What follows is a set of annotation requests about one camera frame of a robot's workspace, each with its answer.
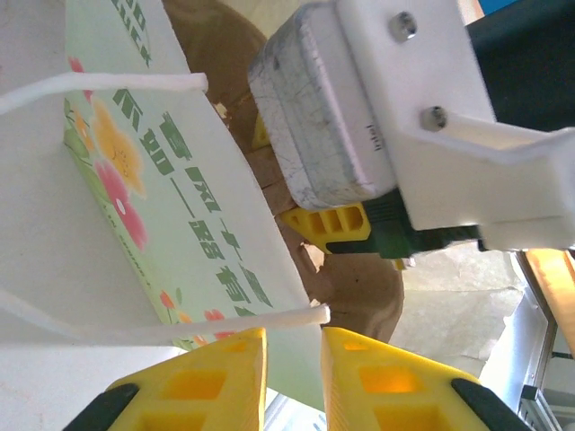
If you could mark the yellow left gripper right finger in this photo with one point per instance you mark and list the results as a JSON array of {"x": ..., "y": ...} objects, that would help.
[{"x": 391, "y": 395}]

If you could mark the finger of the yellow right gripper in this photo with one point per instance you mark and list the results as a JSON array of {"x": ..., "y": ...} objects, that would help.
[
  {"x": 261, "y": 137},
  {"x": 323, "y": 224}
]

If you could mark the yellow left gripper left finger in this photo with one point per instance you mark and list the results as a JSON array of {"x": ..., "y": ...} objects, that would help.
[{"x": 202, "y": 390}]

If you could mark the pulp cup carrier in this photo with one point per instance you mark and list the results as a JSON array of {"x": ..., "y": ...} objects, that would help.
[{"x": 359, "y": 287}]

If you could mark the white floral paper bag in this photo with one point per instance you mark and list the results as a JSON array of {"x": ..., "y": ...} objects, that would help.
[{"x": 202, "y": 202}]

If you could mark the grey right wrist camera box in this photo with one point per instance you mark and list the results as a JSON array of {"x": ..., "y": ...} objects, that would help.
[{"x": 314, "y": 112}]

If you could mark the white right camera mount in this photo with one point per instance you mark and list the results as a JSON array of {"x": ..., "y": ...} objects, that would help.
[{"x": 431, "y": 157}]

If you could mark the aluminium frame post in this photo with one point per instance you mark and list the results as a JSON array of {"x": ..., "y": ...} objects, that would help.
[{"x": 536, "y": 341}]

